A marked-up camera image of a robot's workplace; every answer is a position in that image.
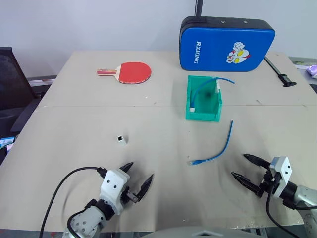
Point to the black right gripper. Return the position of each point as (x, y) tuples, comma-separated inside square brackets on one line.
[(268, 182)]

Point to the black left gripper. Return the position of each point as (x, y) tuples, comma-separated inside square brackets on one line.
[(130, 196)]

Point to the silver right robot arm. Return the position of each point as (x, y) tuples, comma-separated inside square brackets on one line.
[(305, 198)]

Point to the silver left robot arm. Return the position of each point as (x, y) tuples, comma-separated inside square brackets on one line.
[(85, 220)]

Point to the small white adapter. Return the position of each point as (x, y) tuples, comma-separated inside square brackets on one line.
[(121, 139)]

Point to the green plastic bin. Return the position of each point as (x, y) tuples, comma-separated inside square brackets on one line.
[(203, 104)]

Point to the black caliper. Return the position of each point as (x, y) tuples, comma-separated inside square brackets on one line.
[(281, 74)]

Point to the red table tennis paddle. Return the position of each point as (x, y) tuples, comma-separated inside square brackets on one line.
[(131, 72)]

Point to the purple plastic bag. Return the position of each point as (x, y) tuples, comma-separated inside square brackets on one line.
[(312, 71)]

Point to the blue RXIONG kick pad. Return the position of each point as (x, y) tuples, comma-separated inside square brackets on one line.
[(226, 44)]

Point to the small colourful card box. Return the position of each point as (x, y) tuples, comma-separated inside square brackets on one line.
[(6, 142)]

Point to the black office chair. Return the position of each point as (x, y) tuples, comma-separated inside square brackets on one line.
[(13, 84)]

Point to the black pole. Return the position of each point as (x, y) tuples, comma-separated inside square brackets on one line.
[(198, 8)]

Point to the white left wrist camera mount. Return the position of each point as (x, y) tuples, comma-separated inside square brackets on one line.
[(113, 184)]

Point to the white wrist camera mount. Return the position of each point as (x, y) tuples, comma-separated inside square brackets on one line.
[(113, 184), (282, 173)]

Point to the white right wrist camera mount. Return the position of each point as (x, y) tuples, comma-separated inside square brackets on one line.
[(282, 173)]

